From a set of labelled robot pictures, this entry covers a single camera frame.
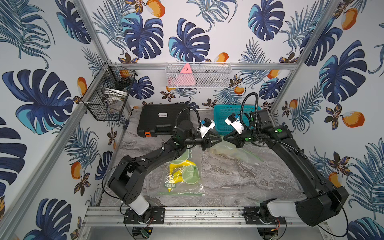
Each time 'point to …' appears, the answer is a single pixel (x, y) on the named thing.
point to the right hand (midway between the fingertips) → (226, 135)
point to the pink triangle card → (186, 77)
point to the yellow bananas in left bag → (175, 171)
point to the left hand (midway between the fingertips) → (220, 136)
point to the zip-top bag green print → (228, 148)
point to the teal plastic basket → (221, 112)
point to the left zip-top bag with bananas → (192, 184)
